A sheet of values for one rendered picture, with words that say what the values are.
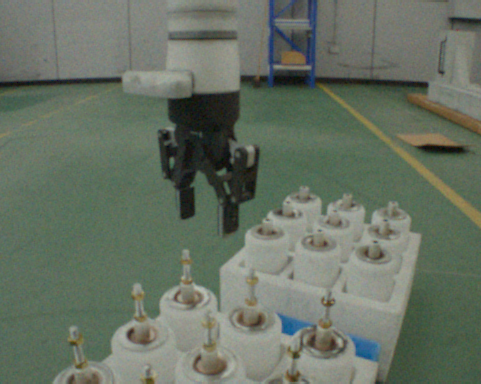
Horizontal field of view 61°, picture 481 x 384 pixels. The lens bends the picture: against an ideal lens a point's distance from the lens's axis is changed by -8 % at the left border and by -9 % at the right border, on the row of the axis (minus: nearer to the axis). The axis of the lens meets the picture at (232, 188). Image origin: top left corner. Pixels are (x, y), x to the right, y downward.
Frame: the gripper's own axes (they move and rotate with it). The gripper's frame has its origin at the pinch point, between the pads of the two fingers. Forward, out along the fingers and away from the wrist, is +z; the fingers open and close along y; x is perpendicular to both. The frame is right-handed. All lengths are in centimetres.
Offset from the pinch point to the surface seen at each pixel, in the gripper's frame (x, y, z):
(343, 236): -49, 10, 23
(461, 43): -430, 103, -21
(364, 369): -20.8, -12.8, 29.0
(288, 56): -450, 337, 7
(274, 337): -11.5, -1.6, 23.0
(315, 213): -59, 24, 25
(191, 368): 2.6, 0.9, 21.6
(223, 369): -0.4, -2.1, 21.7
